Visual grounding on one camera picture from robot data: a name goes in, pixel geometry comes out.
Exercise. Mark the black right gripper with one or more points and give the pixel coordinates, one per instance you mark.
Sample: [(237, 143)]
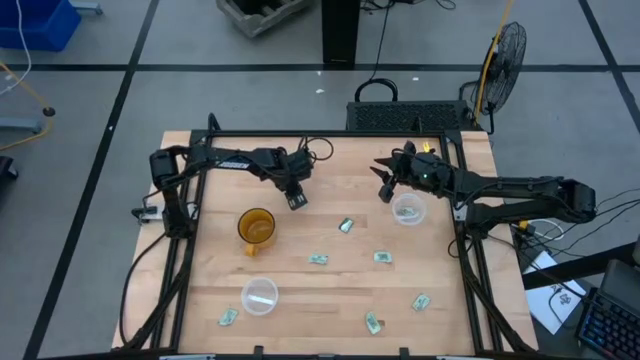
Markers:
[(422, 172)]

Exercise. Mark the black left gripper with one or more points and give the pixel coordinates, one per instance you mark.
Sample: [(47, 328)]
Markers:
[(292, 165)]

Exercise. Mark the green white sweetener packet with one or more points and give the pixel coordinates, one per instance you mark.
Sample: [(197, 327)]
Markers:
[(407, 212), (228, 317), (345, 225), (421, 302), (372, 323), (318, 258), (382, 257)]

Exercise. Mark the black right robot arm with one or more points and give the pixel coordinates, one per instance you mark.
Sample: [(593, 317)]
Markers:
[(525, 188)]

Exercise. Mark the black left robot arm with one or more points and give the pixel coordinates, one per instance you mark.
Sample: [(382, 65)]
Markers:
[(232, 163)]

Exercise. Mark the clear plastic cup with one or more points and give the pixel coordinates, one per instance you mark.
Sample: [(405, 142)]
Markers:
[(259, 296), (400, 202)]

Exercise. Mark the yellow tag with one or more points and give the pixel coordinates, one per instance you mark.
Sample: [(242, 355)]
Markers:
[(426, 147)]

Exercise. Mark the black mesh computer case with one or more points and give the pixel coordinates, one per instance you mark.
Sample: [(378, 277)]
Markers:
[(400, 116)]

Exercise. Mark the amber glass mug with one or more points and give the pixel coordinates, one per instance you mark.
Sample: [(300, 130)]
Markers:
[(256, 227)]

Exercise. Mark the black pillar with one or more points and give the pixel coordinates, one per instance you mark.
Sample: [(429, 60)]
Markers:
[(340, 30)]

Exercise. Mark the yellow connector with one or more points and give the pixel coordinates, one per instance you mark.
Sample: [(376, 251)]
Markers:
[(523, 226)]

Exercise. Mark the black floor fan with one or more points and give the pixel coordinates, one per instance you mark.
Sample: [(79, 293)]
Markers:
[(502, 67)]

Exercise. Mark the grey moulded tray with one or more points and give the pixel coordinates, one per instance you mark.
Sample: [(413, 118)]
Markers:
[(255, 22)]

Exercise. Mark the white paper sheet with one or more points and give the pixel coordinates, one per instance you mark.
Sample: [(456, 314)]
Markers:
[(545, 305)]

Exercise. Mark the black diagonal bar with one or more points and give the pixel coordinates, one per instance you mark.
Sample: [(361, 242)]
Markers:
[(580, 266)]

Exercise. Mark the grey laptop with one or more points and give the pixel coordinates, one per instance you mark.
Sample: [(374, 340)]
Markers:
[(622, 280)]

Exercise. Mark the black floor disc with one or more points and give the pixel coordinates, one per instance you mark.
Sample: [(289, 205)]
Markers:
[(48, 111)]

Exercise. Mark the backlit keyboard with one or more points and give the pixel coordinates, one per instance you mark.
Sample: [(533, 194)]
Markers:
[(607, 325)]

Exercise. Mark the grey metal foot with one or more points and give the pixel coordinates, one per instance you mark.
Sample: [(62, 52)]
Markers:
[(20, 125), (87, 7)]

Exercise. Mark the black object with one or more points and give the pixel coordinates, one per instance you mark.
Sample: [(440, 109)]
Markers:
[(7, 170)]

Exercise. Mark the blue plastic bin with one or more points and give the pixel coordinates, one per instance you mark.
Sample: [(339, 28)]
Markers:
[(35, 25)]

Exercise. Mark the black aluminium frame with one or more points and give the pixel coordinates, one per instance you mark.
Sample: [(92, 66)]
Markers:
[(325, 133)]

